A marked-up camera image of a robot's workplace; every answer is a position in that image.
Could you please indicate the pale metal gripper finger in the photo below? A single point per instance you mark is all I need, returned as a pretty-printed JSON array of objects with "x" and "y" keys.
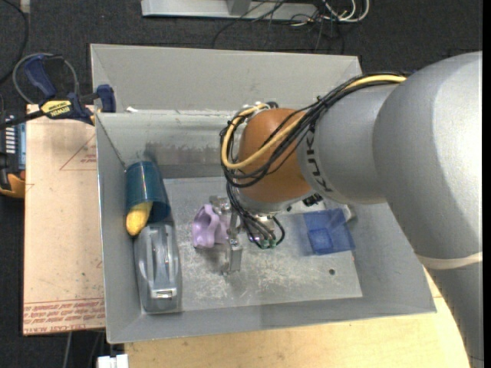
[
  {"x": 219, "y": 202},
  {"x": 234, "y": 255}
]

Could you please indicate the lilac toy figure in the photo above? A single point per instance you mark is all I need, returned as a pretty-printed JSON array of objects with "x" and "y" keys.
[{"x": 205, "y": 228}]

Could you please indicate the translucent blue square container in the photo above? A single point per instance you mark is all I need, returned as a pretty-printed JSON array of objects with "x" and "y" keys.
[{"x": 330, "y": 232}]

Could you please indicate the silver grey stapler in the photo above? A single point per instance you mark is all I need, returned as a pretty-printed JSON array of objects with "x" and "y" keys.
[{"x": 159, "y": 270}]

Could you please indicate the yellow banana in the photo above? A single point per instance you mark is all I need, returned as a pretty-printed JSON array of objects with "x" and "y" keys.
[{"x": 136, "y": 221}]

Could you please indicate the grey metal bin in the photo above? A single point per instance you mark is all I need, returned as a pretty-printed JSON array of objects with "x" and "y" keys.
[{"x": 245, "y": 90}]

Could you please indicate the brown cardboard board red print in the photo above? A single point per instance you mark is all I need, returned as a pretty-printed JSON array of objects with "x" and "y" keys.
[{"x": 61, "y": 224}]

